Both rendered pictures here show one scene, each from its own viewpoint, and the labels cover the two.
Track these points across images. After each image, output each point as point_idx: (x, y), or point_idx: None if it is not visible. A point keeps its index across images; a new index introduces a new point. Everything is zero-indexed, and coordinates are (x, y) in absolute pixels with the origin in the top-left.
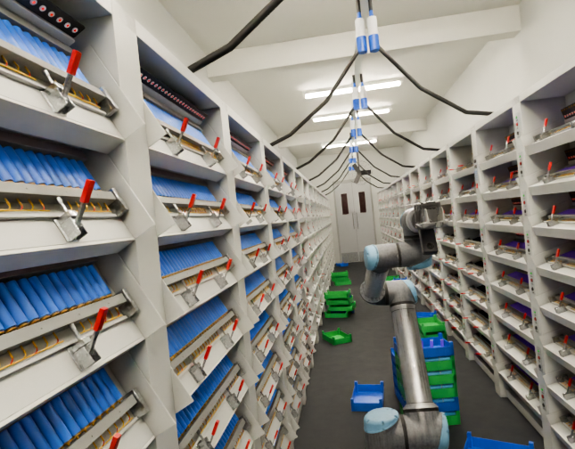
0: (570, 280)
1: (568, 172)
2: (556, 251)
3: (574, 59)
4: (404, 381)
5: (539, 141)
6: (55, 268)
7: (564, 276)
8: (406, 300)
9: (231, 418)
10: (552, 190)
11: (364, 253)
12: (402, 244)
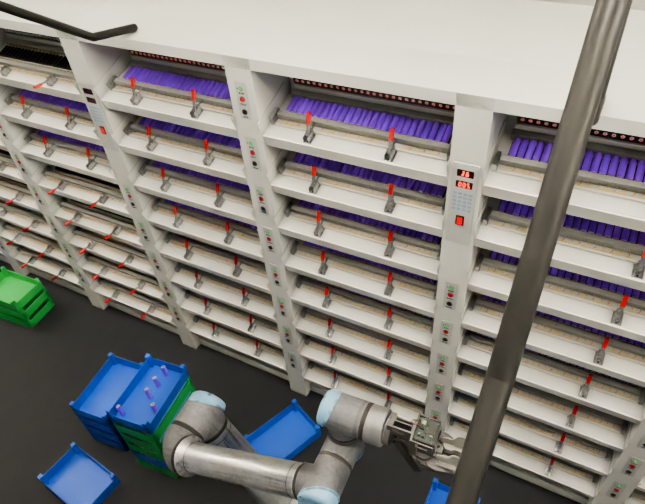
0: (357, 290)
1: (341, 179)
2: (321, 255)
3: (411, 89)
4: (261, 501)
5: (307, 145)
6: None
7: (346, 285)
8: (223, 423)
9: None
10: (328, 204)
11: (302, 500)
12: (345, 453)
